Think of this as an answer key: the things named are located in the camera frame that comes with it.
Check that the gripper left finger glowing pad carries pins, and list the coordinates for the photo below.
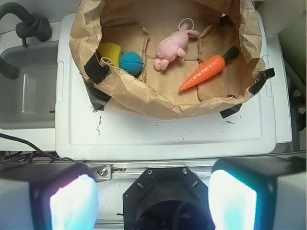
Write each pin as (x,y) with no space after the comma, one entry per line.
(47,196)

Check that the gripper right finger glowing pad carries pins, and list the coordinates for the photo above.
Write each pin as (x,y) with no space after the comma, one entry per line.
(259,193)

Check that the orange toy carrot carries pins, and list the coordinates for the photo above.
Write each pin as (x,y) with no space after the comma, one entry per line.
(209,68)

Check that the grey sink basin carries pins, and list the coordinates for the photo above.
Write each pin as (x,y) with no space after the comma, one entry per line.
(29,101)

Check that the yellow sponge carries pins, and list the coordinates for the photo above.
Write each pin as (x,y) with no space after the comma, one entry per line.
(111,53)

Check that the blue dimpled ball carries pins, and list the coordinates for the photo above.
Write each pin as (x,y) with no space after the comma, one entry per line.
(131,62)

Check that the black faucet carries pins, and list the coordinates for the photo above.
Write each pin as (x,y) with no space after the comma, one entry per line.
(31,25)

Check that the pink plush bunny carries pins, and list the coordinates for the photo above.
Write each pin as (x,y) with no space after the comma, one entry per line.
(174,45)

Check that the brown paper bag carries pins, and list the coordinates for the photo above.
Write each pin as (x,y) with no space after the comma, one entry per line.
(140,25)

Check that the aluminium rail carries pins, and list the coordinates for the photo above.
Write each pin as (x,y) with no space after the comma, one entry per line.
(107,170)

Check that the black octagonal mount plate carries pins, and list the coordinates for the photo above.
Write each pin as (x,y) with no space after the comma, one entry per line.
(167,199)

